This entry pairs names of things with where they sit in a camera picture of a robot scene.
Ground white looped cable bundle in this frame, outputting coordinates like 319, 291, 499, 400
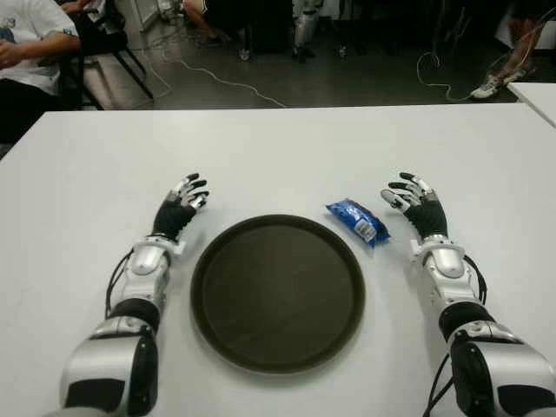
415, 8, 539, 102

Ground round dark brown tray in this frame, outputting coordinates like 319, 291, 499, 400
189, 214, 366, 374

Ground seated person in white shirt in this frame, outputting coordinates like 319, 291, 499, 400
0, 0, 83, 144

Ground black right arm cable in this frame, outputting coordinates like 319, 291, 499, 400
423, 255, 491, 417

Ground black chair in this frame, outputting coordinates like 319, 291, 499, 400
60, 0, 154, 109

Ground person in white sneakers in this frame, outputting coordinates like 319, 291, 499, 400
471, 0, 542, 100

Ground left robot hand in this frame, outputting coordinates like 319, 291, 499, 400
152, 172, 210, 242

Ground seated person bare legs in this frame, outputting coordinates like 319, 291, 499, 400
182, 0, 231, 48

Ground long white floor cable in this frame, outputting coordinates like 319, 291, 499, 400
142, 43, 288, 109

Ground white pedestal with black base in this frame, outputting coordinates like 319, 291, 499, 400
494, 0, 556, 57

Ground white low cabinet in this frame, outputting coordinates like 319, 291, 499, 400
115, 0, 165, 32

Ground black wheeled furniture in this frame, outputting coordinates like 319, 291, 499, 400
236, 0, 301, 62

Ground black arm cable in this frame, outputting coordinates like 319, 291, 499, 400
103, 250, 134, 319
423, 255, 491, 417

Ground white side table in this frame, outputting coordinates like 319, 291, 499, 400
506, 81, 556, 131

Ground blue Oreo cookie pack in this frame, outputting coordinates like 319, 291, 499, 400
325, 197, 391, 249

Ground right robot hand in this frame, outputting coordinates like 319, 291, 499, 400
381, 172, 449, 239

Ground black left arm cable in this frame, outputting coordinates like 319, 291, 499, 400
103, 250, 134, 319

